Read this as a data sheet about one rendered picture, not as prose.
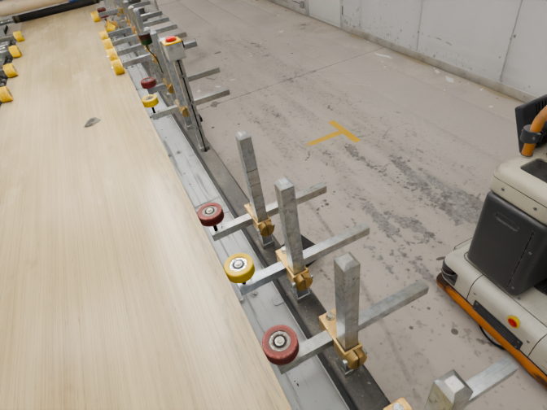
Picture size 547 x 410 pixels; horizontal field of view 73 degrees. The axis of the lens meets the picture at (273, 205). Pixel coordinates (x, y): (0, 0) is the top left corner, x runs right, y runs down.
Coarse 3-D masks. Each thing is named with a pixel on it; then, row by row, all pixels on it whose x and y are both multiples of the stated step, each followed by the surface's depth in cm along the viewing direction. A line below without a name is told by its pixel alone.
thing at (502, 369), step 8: (504, 360) 78; (488, 368) 77; (496, 368) 77; (504, 368) 77; (512, 368) 77; (480, 376) 76; (488, 376) 76; (496, 376) 76; (504, 376) 76; (472, 384) 75; (480, 384) 75; (488, 384) 75; (496, 384) 76; (480, 392) 74; (472, 400) 75
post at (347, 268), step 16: (352, 256) 67; (336, 272) 69; (352, 272) 67; (336, 288) 73; (352, 288) 70; (336, 304) 77; (352, 304) 74; (336, 320) 82; (352, 320) 78; (352, 336) 82
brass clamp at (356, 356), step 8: (320, 320) 92; (328, 320) 91; (328, 328) 90; (336, 328) 90; (336, 336) 88; (336, 344) 87; (360, 344) 86; (344, 352) 85; (352, 352) 85; (360, 352) 85; (344, 360) 85; (352, 360) 84; (360, 360) 85; (352, 368) 85
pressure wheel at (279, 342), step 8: (272, 328) 83; (280, 328) 83; (288, 328) 83; (264, 336) 82; (272, 336) 82; (280, 336) 82; (288, 336) 82; (296, 336) 81; (264, 344) 81; (272, 344) 81; (280, 344) 80; (288, 344) 80; (296, 344) 80; (272, 352) 79; (280, 352) 79; (288, 352) 79; (296, 352) 80; (272, 360) 80; (280, 360) 79; (288, 360) 79
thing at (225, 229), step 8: (320, 184) 132; (304, 192) 130; (312, 192) 130; (320, 192) 132; (296, 200) 129; (304, 200) 130; (272, 208) 126; (240, 216) 125; (248, 216) 125; (224, 224) 124; (232, 224) 123; (240, 224) 123; (248, 224) 125; (216, 232) 121; (224, 232) 122; (232, 232) 124; (216, 240) 123
